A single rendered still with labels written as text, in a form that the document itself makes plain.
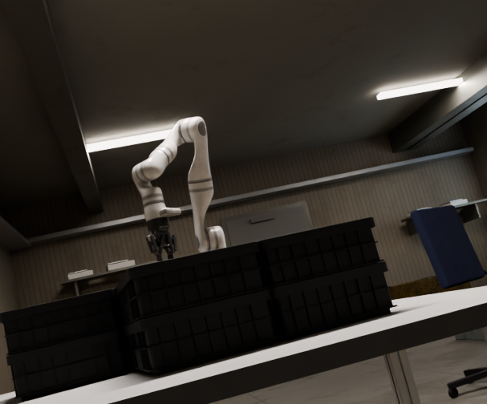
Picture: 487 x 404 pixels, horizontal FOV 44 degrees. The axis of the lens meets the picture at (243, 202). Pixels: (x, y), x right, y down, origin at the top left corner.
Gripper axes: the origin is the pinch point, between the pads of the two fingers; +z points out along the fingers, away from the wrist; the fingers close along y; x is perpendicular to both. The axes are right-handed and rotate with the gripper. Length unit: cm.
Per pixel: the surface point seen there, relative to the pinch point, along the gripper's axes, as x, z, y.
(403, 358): 56, 49, -40
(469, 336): 2, 95, -469
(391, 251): -123, -16, -756
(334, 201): -174, -108, -715
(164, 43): -111, -194, -220
